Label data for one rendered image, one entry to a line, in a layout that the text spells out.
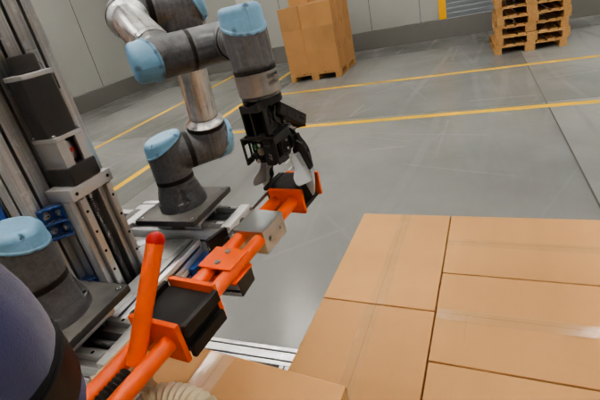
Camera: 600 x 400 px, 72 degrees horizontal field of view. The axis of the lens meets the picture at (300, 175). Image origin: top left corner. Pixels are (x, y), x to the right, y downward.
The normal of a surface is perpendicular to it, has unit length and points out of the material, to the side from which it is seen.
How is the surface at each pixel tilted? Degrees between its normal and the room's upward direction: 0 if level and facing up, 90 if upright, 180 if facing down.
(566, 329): 0
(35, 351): 93
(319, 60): 90
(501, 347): 0
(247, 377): 1
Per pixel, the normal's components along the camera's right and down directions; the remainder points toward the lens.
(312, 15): -0.35, 0.44
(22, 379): 0.98, -0.01
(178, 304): -0.20, -0.89
